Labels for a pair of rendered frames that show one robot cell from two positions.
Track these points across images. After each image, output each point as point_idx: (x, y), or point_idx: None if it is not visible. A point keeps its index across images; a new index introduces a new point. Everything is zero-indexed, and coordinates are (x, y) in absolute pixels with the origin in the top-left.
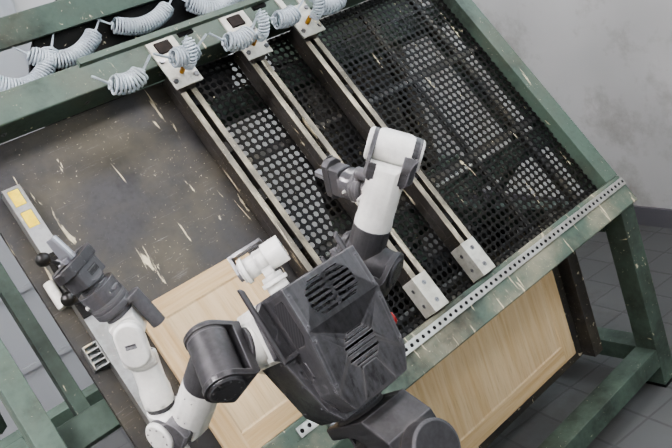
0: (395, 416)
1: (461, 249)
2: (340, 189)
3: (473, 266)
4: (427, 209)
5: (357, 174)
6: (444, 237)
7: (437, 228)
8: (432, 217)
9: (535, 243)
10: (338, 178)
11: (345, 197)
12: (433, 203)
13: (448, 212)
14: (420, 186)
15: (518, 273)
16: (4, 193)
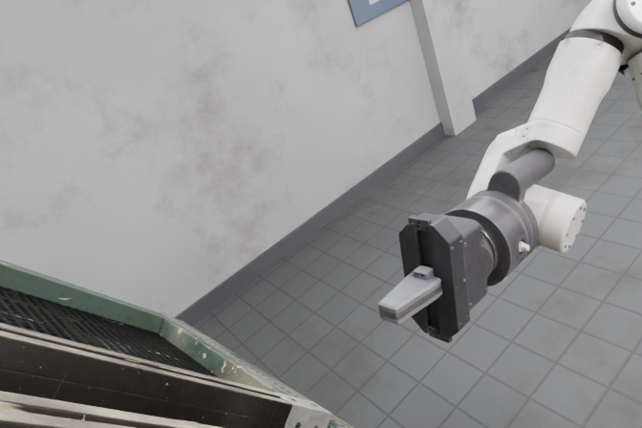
0: None
1: (296, 412)
2: (515, 249)
3: (316, 418)
4: (225, 406)
5: (525, 178)
6: (265, 425)
7: (250, 422)
8: (238, 411)
9: (257, 374)
10: (483, 239)
11: (514, 267)
12: (226, 386)
13: (240, 385)
14: (194, 378)
15: None
16: None
